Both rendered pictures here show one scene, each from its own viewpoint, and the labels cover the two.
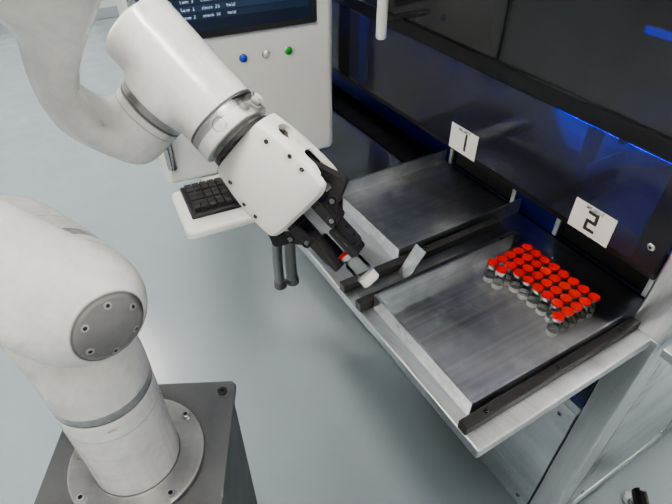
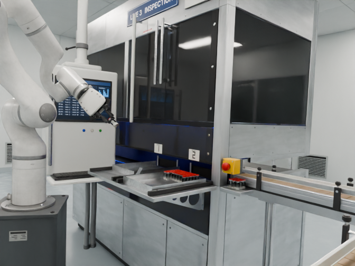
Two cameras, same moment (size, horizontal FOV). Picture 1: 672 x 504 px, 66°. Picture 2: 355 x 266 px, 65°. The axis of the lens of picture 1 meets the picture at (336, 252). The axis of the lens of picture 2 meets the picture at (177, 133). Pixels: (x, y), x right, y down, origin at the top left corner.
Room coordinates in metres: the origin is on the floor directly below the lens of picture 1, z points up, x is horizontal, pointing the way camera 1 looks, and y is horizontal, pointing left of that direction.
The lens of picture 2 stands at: (-0.80, -0.10, 1.22)
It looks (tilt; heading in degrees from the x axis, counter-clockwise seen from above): 3 degrees down; 350
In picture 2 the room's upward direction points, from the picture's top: 2 degrees clockwise
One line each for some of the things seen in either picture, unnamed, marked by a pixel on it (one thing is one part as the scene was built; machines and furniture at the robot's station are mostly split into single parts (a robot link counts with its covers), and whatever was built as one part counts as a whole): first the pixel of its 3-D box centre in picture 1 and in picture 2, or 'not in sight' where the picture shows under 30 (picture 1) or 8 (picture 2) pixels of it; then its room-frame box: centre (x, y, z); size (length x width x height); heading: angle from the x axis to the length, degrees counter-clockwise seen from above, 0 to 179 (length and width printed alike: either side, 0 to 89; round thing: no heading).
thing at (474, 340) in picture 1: (493, 312); (164, 180); (0.63, -0.28, 0.90); 0.34 x 0.26 x 0.04; 120
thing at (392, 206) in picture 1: (424, 199); (146, 168); (0.98, -0.20, 0.90); 0.34 x 0.26 x 0.04; 121
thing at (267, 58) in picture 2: not in sight; (275, 76); (0.82, -0.97, 1.51); 0.85 x 0.01 x 0.59; 121
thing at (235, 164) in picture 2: not in sight; (232, 165); (0.53, -0.61, 1.00); 0.08 x 0.07 x 0.07; 121
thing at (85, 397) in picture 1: (51, 304); (25, 126); (0.39, 0.31, 1.16); 0.19 x 0.12 x 0.24; 52
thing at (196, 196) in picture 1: (259, 183); (84, 174); (1.17, 0.20, 0.82); 0.40 x 0.14 x 0.02; 115
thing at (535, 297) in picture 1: (530, 291); (177, 177); (0.67, -0.36, 0.90); 0.18 x 0.02 x 0.05; 30
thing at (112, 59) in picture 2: not in sight; (110, 82); (1.66, 0.08, 1.51); 0.49 x 0.01 x 0.59; 31
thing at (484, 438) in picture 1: (447, 260); (152, 178); (0.79, -0.23, 0.87); 0.70 x 0.48 x 0.02; 31
